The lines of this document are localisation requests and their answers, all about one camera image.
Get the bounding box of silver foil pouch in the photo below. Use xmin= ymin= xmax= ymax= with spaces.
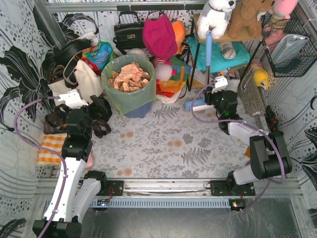
xmin=271 ymin=34 xmax=309 ymax=64

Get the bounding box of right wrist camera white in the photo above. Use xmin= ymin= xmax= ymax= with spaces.
xmin=211 ymin=75 xmax=228 ymax=93

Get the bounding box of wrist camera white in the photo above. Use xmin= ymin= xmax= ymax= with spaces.
xmin=211 ymin=75 xmax=228 ymax=93
xmin=58 ymin=89 xmax=89 ymax=109

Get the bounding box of black leather handbag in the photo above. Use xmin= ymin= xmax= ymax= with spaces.
xmin=113 ymin=11 xmax=146 ymax=55

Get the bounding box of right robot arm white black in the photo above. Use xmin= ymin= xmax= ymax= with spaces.
xmin=219 ymin=119 xmax=292 ymax=196

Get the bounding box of purple cable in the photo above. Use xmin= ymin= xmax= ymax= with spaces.
xmin=191 ymin=83 xmax=288 ymax=214
xmin=13 ymin=97 xmax=67 ymax=238

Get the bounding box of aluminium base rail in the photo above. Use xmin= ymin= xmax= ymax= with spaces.
xmin=37 ymin=177 xmax=302 ymax=211

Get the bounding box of brown patterned sandal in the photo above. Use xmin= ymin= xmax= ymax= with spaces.
xmin=44 ymin=104 xmax=69 ymax=135

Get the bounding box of blue trash bin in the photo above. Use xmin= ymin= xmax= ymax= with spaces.
xmin=124 ymin=102 xmax=153 ymax=119

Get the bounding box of cream canvas tote bag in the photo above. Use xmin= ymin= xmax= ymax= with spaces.
xmin=49 ymin=59 xmax=104 ymax=104

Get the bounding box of orange checkered towel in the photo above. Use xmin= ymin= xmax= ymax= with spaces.
xmin=37 ymin=135 xmax=68 ymax=167

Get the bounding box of pink plush toy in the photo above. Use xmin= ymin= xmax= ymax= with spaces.
xmin=263 ymin=0 xmax=298 ymax=32

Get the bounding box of right white sneaker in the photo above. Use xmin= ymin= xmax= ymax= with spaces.
xmin=225 ymin=71 xmax=240 ymax=93

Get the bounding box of purple striped sock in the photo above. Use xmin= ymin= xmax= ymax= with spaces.
xmin=245 ymin=146 xmax=251 ymax=158

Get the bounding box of black wire basket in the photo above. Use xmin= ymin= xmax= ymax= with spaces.
xmin=262 ymin=12 xmax=317 ymax=77

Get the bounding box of rainbow striped bag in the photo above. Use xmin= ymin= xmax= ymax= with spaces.
xmin=156 ymin=57 xmax=192 ymax=104

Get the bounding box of teal folded cloth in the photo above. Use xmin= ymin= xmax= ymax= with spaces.
xmin=196 ymin=42 xmax=251 ymax=73

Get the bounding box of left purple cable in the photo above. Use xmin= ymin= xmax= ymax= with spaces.
xmin=13 ymin=97 xmax=67 ymax=238

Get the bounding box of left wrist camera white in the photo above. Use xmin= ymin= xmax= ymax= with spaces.
xmin=58 ymin=89 xmax=89 ymax=109

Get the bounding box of black orange toy figure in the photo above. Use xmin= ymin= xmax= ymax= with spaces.
xmin=264 ymin=106 xmax=279 ymax=132

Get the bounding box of pink rolled cloth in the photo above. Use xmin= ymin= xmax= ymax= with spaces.
xmin=85 ymin=152 xmax=94 ymax=169

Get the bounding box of graphic print shirt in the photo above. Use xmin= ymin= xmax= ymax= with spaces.
xmin=217 ymin=68 xmax=230 ymax=76

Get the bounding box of pink white plush doll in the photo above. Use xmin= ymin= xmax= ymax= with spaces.
xmin=153 ymin=58 xmax=176 ymax=85

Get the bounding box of brown teddy bear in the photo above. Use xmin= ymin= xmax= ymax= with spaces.
xmin=228 ymin=0 xmax=275 ymax=39

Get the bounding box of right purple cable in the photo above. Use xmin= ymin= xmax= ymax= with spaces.
xmin=191 ymin=83 xmax=288 ymax=214

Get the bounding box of white sheep plush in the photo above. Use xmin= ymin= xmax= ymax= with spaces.
xmin=126 ymin=48 xmax=149 ymax=60

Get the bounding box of white dog plush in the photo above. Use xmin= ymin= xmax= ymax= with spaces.
xmin=197 ymin=0 xmax=236 ymax=39

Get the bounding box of yellow duck plush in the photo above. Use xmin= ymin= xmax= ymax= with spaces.
xmin=251 ymin=61 xmax=269 ymax=90

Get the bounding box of magenta cloth bag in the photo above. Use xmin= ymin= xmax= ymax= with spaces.
xmin=142 ymin=14 xmax=177 ymax=60

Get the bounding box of orange plush toy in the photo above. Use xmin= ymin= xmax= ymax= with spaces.
xmin=171 ymin=21 xmax=186 ymax=55

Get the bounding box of black hat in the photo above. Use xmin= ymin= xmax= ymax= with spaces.
xmin=53 ymin=39 xmax=92 ymax=66

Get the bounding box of green trash bag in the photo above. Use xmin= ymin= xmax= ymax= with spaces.
xmin=101 ymin=55 xmax=156 ymax=115

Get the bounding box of colourful printed cloth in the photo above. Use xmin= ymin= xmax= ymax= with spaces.
xmin=81 ymin=41 xmax=115 ymax=71

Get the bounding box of silver chain strap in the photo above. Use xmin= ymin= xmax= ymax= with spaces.
xmin=240 ymin=66 xmax=256 ymax=93

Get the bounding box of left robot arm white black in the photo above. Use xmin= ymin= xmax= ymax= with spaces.
xmin=32 ymin=89 xmax=113 ymax=238

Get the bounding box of black metal wooden shelf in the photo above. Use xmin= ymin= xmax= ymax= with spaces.
xmin=186 ymin=13 xmax=263 ymax=92

